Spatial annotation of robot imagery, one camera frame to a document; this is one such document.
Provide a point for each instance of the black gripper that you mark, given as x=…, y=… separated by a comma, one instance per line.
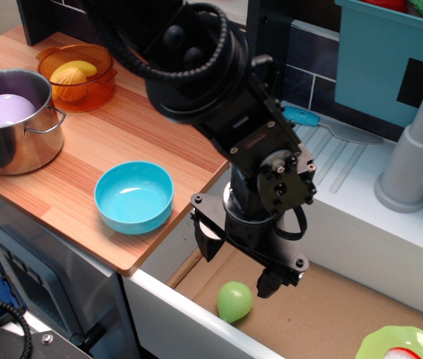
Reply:
x=254, y=232

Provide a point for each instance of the green toy pear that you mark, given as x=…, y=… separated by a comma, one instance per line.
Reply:
x=234, y=301

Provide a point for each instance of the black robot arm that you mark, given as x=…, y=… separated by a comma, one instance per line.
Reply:
x=199, y=71

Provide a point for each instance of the blue plastic bowl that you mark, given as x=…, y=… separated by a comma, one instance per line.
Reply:
x=135, y=197

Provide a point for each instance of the orange transparent bowl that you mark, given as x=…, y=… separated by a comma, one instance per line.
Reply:
x=100, y=87

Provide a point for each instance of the white toy sink unit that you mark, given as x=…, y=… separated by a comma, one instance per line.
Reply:
x=366, y=273

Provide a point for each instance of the green plastic plate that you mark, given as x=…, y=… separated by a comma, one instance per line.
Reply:
x=402, y=342

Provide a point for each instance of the toy oven door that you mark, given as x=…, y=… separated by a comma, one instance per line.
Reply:
x=72, y=293

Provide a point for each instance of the red white toy food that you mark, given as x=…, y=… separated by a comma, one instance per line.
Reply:
x=400, y=353

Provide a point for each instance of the stainless steel pot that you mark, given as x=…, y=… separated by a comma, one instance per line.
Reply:
x=30, y=124

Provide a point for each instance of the yellow toy banana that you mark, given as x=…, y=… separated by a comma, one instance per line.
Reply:
x=87, y=68

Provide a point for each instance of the orange toy corn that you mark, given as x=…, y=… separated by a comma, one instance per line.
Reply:
x=68, y=86

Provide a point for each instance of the teal storage box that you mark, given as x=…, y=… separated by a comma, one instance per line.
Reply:
x=380, y=62

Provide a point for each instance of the lilac plastic cup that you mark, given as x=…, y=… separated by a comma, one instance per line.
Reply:
x=14, y=109

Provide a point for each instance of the red toy item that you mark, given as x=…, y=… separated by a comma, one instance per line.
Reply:
x=395, y=5

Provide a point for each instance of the blue handled toy knife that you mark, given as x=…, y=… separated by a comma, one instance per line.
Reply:
x=337, y=129

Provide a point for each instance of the black metal base plate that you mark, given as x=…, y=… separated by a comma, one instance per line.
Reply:
x=43, y=345

